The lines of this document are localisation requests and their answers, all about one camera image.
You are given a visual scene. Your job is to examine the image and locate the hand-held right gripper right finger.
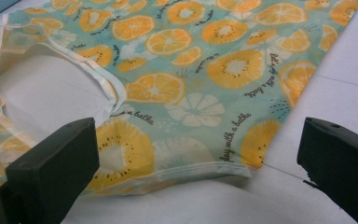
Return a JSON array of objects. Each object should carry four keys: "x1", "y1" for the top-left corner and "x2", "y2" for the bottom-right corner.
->
[{"x1": 296, "y1": 117, "x2": 358, "y2": 224}]

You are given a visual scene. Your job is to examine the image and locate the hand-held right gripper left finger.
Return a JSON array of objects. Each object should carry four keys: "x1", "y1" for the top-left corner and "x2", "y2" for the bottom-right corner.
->
[{"x1": 5, "y1": 117, "x2": 101, "y2": 224}]

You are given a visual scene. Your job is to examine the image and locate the fruit print garment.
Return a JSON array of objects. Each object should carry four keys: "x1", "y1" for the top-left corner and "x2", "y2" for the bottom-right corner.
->
[{"x1": 0, "y1": 0, "x2": 358, "y2": 197}]

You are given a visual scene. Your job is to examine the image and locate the white table mat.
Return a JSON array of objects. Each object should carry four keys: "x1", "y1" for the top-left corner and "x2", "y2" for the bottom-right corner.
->
[{"x1": 0, "y1": 0, "x2": 358, "y2": 224}]

